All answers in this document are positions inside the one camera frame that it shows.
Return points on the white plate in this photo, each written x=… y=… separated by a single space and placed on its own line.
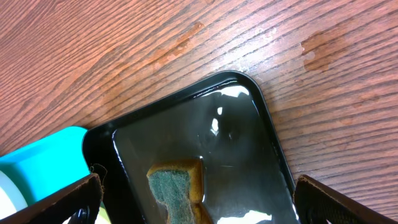
x=12 y=198

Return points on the black water tray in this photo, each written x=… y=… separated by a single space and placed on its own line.
x=223 y=124

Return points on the green yellow sponge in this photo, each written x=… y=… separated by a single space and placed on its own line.
x=179 y=187

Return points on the yellow plate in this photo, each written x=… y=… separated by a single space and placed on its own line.
x=102 y=216

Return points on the teal plastic tray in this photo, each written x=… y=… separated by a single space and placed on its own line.
x=49 y=164

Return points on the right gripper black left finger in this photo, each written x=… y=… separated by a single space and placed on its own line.
x=78 y=202

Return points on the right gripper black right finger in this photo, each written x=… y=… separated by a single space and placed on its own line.
x=315 y=203

